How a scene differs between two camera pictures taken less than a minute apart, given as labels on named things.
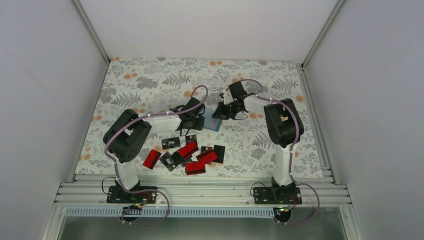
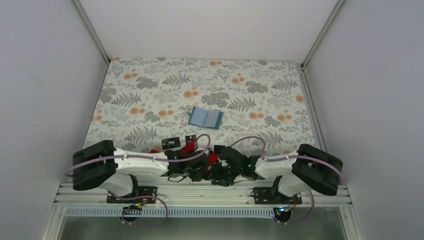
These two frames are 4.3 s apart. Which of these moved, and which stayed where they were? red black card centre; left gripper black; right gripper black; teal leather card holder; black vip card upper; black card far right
Moved: right gripper black; left gripper black
Stayed: teal leather card holder; black card far right; black vip card upper; red black card centre
